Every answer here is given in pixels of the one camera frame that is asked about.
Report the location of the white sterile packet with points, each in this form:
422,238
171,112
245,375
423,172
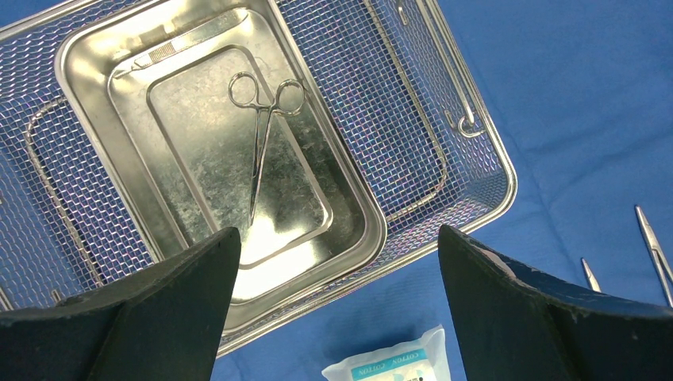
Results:
422,359

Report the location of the steel hemostat forceps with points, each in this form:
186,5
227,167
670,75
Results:
659,260

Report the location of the steel scalpel handle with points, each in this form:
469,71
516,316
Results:
182,42

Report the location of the steel needle holder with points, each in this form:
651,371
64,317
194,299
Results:
264,115

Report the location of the steel instrument pan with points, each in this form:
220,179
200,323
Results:
180,154

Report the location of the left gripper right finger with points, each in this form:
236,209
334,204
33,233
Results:
515,322

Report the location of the steel ring-handled forceps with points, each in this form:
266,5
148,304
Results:
590,277

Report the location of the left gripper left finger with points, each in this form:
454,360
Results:
164,322

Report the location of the metal mesh tray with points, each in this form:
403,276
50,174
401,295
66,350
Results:
336,136

